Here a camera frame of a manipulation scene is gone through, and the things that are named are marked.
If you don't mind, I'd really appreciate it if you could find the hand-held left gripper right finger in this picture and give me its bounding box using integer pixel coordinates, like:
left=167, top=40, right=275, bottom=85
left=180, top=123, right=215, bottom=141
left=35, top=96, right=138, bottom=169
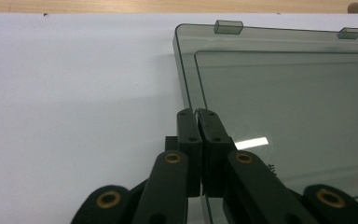
left=197, top=107, right=238, bottom=199

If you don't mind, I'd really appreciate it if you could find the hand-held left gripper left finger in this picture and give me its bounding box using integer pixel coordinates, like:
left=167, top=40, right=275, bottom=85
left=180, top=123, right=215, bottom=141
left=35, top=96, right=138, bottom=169
left=164, top=107, right=204, bottom=198

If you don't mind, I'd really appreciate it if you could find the grey transparent compartment box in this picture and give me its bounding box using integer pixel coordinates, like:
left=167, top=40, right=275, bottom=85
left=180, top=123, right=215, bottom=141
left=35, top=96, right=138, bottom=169
left=172, top=19, right=358, bottom=224

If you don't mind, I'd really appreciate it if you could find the white table sheet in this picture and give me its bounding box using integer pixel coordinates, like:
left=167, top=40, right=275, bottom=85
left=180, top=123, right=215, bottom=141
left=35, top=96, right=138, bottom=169
left=0, top=12, right=358, bottom=224

